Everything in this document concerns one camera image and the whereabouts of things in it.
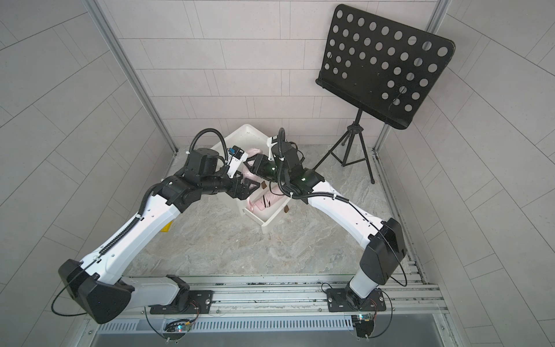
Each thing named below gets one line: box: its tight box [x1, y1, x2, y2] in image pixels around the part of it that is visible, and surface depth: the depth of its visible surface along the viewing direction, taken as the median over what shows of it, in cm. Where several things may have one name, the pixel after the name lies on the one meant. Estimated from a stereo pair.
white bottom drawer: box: [242, 186, 292, 234], surface depth 91 cm
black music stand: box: [312, 3, 456, 185], surface depth 67 cm
